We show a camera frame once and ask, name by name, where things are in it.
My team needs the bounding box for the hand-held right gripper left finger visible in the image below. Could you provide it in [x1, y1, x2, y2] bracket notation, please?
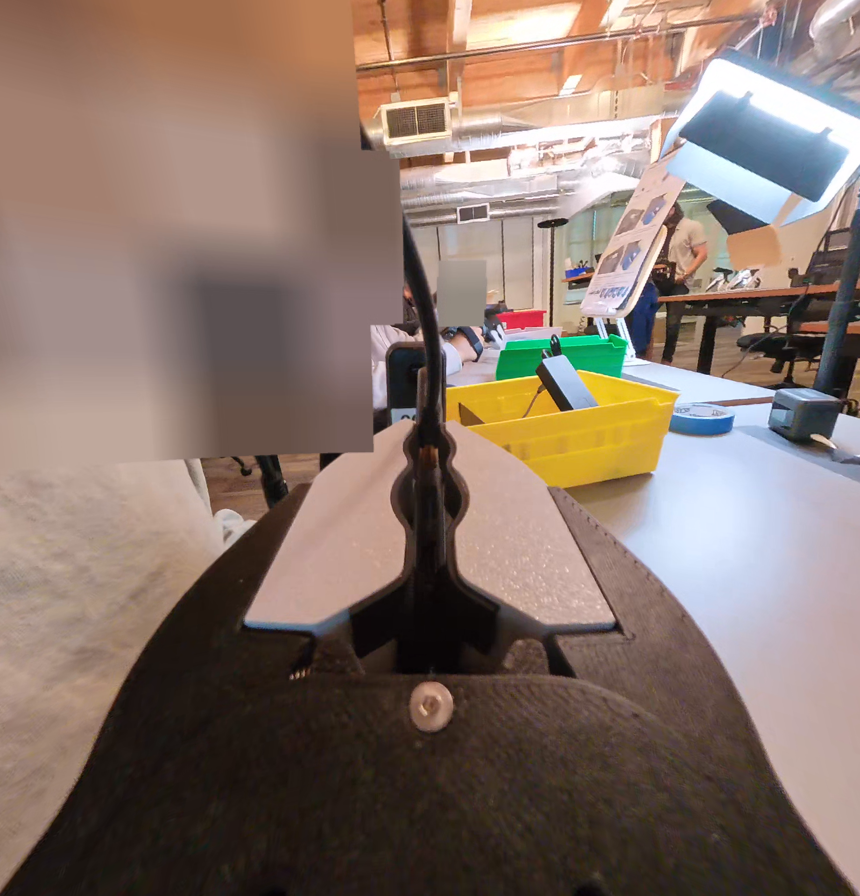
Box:
[242, 419, 431, 637]

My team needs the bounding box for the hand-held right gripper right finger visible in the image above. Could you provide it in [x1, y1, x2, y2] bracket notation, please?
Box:
[438, 420, 619, 631]

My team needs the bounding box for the black usb cable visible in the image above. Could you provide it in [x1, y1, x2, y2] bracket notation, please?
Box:
[360, 125, 451, 617]

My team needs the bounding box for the yellow plastic bin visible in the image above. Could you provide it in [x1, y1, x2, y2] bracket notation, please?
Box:
[445, 370, 680, 490]

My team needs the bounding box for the black power adapter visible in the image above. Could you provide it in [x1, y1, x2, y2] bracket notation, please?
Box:
[535, 356, 600, 414]

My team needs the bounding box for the green plastic bin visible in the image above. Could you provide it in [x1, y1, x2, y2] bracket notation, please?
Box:
[495, 334, 629, 383]

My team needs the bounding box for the blue tape roll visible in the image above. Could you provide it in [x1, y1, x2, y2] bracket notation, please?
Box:
[670, 402, 737, 437]

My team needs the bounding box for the white board stand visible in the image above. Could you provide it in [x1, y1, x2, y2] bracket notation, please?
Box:
[597, 314, 651, 367]

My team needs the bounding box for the white air vent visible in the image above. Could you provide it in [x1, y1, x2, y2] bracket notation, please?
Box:
[381, 98, 453, 147]

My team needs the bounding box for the person's cream sweater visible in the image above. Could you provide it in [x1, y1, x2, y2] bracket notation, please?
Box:
[0, 458, 257, 896]

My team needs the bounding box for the wooden instruction board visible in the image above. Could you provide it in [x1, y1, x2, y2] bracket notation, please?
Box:
[580, 150, 686, 317]

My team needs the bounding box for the grey label printer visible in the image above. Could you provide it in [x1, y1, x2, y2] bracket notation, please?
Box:
[768, 388, 844, 443]

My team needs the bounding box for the black office chair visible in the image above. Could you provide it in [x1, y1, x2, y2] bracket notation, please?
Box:
[737, 308, 823, 376]

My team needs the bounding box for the wooden office desk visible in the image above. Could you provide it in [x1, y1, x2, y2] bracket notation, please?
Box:
[657, 279, 860, 373]

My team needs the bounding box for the black light stand pole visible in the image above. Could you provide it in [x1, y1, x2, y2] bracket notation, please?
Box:
[811, 157, 860, 401]

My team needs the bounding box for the studio light panel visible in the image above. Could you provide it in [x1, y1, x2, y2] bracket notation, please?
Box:
[660, 48, 860, 226]

